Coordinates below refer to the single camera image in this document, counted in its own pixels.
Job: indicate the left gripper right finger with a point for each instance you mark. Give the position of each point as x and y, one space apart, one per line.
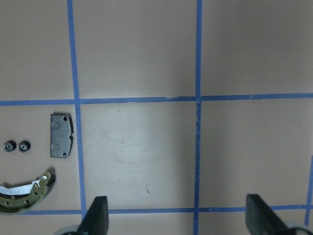
261 219

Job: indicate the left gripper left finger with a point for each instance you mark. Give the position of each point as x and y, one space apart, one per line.
96 221

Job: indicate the small black bearing gear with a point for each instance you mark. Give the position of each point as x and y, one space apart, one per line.
24 146
10 146

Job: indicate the curved brake shoe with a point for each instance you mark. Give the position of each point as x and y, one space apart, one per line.
23 197

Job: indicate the black brake pad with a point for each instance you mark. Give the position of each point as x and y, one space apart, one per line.
61 139

